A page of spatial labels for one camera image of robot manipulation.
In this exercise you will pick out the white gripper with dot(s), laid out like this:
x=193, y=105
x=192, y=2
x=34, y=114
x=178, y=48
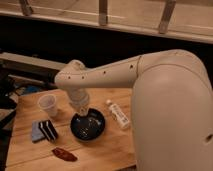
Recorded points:
x=79, y=100

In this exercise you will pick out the clear plastic cup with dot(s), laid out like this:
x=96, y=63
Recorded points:
x=48, y=104

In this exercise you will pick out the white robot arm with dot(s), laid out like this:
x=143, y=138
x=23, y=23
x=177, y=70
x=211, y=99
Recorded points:
x=171, y=106

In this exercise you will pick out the black bowl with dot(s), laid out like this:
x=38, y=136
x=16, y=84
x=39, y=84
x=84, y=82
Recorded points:
x=88, y=127

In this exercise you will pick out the white plastic bottle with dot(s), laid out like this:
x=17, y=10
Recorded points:
x=118, y=114

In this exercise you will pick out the black white striped eraser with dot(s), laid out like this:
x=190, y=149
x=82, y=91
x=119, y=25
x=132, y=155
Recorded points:
x=48, y=130

